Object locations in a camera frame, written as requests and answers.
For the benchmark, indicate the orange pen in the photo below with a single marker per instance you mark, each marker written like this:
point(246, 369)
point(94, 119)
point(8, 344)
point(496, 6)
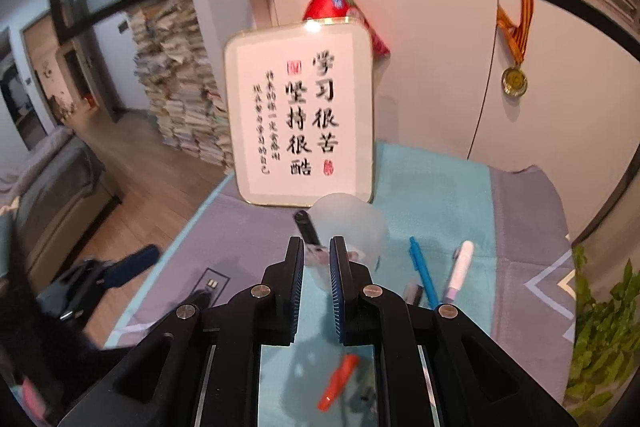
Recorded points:
point(337, 382)

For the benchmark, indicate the green leafy plant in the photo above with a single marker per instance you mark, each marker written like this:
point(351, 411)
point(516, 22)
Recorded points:
point(600, 337)

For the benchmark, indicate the black pen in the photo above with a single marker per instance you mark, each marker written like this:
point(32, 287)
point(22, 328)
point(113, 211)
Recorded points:
point(305, 224)

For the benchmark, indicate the grey sofa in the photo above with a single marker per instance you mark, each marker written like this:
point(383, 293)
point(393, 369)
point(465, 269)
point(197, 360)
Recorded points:
point(60, 187)

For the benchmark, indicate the blue pen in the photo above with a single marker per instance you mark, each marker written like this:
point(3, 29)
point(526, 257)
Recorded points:
point(422, 272)

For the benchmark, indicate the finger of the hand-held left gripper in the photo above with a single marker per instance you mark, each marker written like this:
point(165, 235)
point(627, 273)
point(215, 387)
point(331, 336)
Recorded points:
point(132, 264)

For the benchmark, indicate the tall stack of papers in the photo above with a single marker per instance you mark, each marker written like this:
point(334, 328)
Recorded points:
point(170, 72)

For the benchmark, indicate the frosted plastic cup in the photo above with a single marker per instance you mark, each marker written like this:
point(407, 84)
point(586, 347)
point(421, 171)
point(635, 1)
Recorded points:
point(350, 219)

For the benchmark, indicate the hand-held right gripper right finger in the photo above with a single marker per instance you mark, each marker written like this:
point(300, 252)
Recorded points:
point(339, 292)

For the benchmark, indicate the dark grey eraser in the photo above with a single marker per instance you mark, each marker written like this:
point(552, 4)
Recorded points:
point(414, 294)

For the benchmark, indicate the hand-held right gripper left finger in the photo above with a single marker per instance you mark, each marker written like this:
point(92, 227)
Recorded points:
point(295, 287)

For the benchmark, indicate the dark clothing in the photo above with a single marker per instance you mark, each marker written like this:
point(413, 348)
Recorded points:
point(30, 347)

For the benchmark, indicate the gold medal with striped ribbon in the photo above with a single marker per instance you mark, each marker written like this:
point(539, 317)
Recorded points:
point(514, 80)

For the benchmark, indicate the white bookshelf cabinet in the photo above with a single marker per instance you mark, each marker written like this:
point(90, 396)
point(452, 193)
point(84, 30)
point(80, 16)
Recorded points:
point(440, 82)

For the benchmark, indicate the brown door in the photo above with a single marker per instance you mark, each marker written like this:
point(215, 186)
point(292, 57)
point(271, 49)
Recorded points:
point(42, 82)

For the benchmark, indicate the white pen with purple tip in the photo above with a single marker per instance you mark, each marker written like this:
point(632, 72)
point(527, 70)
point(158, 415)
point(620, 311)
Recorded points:
point(461, 269)

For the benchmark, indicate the framed calligraphy sign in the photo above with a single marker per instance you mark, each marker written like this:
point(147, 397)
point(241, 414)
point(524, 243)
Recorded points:
point(300, 117)

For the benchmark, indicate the blue and grey table mat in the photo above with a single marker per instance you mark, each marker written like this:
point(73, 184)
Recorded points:
point(440, 187)

